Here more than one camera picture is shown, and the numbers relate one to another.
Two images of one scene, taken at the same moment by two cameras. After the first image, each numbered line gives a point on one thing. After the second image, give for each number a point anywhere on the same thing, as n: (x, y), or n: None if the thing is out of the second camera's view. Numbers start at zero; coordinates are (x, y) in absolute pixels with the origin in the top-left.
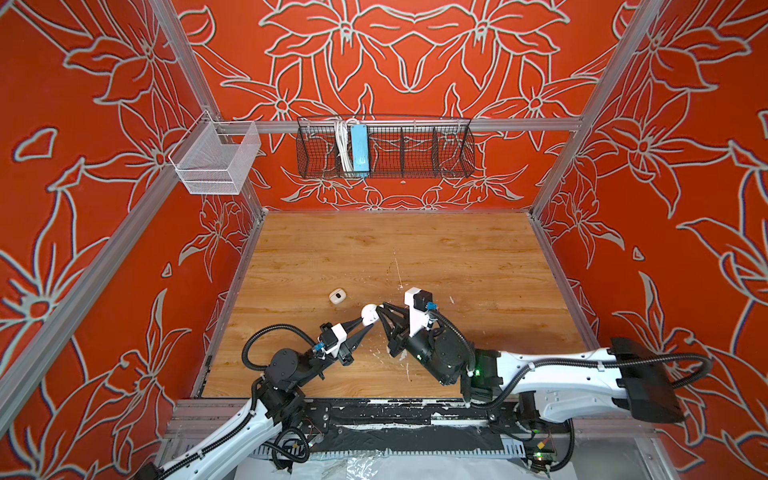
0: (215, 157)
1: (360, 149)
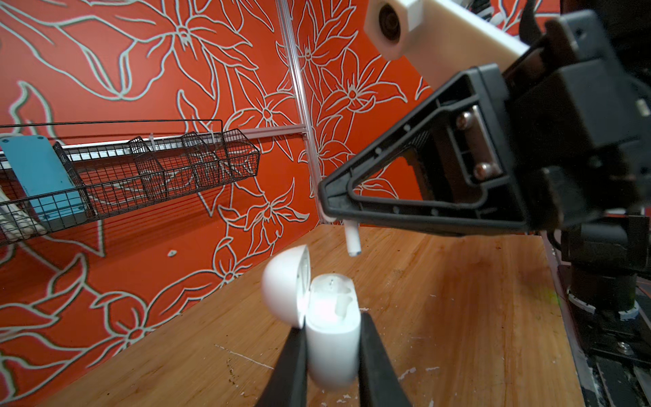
0: None
1: (46, 181)
